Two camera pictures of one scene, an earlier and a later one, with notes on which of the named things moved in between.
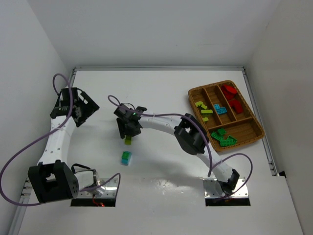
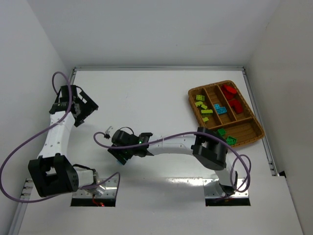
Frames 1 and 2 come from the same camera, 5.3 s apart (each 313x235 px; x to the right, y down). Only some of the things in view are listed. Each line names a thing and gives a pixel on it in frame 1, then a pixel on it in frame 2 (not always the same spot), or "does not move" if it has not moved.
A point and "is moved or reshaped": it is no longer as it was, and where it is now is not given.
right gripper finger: [134, 128] → [141, 152]
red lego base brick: [229, 96] does not move
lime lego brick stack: [207, 111] does not move
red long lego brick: [237, 105] does not move
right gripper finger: [121, 127] → [122, 155]
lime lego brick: [128, 141] is moved or reshaped
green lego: [231, 141] does not move
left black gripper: [86, 107] does not move
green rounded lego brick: [222, 131] does not move
